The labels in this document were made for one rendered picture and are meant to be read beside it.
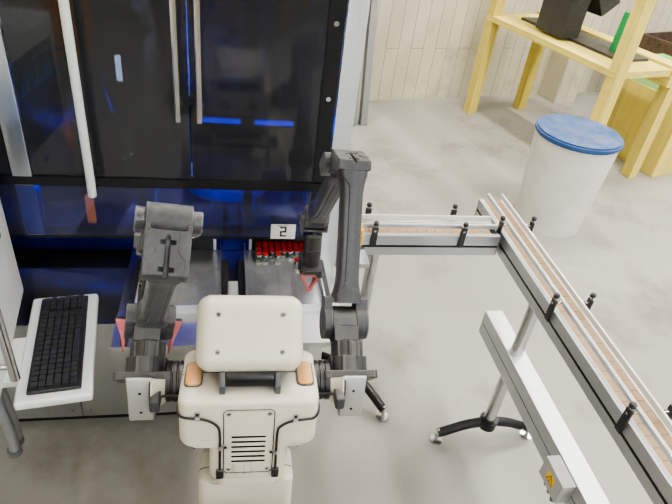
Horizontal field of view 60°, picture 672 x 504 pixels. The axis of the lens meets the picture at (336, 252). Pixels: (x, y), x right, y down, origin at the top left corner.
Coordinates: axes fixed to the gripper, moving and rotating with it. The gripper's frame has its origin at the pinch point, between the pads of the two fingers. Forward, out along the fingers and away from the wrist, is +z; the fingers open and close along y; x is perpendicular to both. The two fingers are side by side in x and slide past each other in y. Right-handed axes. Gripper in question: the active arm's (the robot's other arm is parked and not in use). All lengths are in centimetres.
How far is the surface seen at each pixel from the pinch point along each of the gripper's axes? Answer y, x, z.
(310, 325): -7.1, -0.4, 9.3
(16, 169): 19, 88, -30
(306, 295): 7.1, -0.6, 6.8
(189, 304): 3.1, 37.5, 7.6
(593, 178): 174, -213, 18
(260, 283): 13.5, 14.5, 5.8
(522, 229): 41, -93, -4
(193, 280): 15.2, 36.8, 5.7
